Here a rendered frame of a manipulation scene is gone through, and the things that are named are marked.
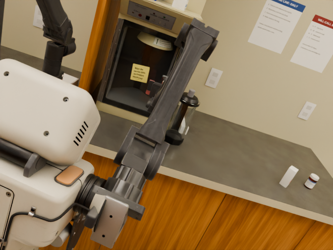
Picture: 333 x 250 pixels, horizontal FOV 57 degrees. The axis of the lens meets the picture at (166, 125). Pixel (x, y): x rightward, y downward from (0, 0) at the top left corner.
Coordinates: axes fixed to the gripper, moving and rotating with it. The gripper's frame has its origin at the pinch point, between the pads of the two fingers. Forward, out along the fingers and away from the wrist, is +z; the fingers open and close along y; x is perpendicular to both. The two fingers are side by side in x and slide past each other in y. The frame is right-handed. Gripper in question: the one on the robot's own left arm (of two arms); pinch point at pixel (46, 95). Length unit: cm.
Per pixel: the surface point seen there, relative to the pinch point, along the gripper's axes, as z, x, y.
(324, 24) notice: -55, -117, 75
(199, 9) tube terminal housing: -43, -44, 32
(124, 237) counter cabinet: 64, -46, 6
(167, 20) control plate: -36, -33, 25
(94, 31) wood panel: -21.8, -7.2, 23.5
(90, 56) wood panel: -11.3, -7.8, 23.6
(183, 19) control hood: -38, -39, 23
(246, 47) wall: -29, -82, 75
